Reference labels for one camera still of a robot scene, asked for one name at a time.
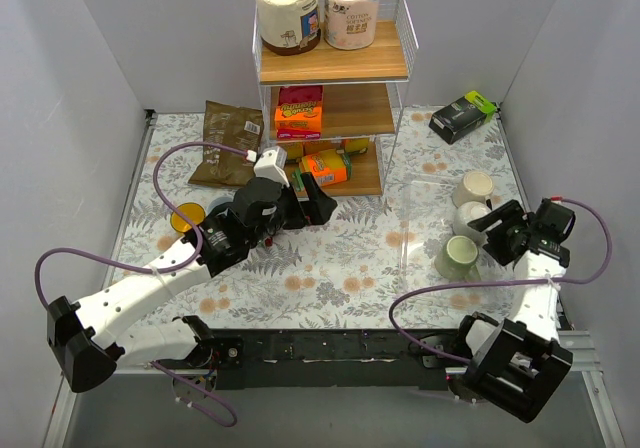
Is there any orange red sponge pack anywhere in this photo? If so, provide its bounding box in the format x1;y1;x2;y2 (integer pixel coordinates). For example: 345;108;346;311
273;85;324;140

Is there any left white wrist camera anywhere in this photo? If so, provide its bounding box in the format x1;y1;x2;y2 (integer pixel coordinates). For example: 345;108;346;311
245;146;290;187

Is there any grey mug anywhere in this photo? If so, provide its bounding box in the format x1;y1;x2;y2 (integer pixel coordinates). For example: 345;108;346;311
206;196;232;214

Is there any pale green mug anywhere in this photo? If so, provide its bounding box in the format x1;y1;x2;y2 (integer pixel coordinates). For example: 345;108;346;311
434;235;481;282

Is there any cream mug upside down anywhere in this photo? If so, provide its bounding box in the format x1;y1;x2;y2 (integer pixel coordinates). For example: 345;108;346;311
452;170;495;208

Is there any floral table mat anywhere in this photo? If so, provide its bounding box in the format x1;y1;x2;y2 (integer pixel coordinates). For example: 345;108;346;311
142;107;521;329

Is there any white speckled mug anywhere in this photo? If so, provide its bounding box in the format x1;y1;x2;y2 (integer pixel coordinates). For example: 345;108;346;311
453;201;491;246

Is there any white wrapped toilet paper roll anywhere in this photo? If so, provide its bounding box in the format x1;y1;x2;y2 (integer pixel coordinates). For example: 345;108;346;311
324;0;380;51

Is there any wire and wood shelf rack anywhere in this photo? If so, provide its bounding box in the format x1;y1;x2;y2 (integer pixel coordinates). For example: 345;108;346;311
251;0;420;201

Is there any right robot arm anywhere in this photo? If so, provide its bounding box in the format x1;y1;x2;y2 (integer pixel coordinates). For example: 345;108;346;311
452;198;576;423

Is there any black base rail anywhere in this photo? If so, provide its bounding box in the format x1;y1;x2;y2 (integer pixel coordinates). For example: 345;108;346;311
124;325;466;392

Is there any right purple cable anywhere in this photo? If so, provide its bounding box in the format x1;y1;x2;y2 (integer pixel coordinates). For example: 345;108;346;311
388;197;614;369

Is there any orange yellow green sponge pack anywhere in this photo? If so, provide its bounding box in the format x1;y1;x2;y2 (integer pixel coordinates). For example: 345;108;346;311
289;149;352;191

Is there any beige wrapped toilet paper roll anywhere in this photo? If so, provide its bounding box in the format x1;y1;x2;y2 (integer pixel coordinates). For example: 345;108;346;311
255;0;321;56

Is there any clear acrylic tray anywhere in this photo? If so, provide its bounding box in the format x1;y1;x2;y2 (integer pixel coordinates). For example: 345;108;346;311
400;173;512;313

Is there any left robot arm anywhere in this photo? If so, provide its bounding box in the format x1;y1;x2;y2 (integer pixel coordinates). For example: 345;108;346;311
45;173;337;393

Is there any brown coffee bag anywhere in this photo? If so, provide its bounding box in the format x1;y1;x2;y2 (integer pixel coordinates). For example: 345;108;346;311
189;101;264;187

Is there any black green box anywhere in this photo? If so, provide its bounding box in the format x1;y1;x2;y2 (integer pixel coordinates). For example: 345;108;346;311
429;90;497;145

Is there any yellow mug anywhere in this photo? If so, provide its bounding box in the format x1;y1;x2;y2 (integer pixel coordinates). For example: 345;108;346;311
170;202;206;233

